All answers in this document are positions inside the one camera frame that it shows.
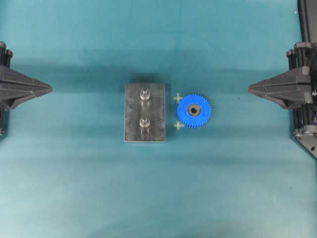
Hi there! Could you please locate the metal shaft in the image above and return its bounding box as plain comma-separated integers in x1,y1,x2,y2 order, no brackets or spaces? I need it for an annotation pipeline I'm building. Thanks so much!
139,88,151,101
139,117,151,128

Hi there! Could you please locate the upper metal shaft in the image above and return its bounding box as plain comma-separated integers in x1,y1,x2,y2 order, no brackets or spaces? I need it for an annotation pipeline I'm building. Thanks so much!
139,88,151,101

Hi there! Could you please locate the grey metal base plate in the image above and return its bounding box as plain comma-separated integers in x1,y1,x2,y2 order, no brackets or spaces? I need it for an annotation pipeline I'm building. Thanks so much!
124,83,166,142

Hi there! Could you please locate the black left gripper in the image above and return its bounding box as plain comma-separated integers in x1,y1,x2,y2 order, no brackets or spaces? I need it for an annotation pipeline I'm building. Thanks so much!
0,41,53,136

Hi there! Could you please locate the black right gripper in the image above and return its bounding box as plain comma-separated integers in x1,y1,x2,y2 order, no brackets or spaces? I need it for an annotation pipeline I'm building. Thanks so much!
248,42,317,136

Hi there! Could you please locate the large blue plastic gear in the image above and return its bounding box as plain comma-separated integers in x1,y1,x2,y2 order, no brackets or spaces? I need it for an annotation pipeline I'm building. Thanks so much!
177,94,211,128

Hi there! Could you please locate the lower metal shaft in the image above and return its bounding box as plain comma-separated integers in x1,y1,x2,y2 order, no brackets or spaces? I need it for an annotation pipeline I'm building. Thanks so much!
139,117,151,128

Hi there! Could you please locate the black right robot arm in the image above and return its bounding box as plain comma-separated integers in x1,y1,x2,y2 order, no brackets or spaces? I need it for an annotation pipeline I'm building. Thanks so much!
248,0,317,156

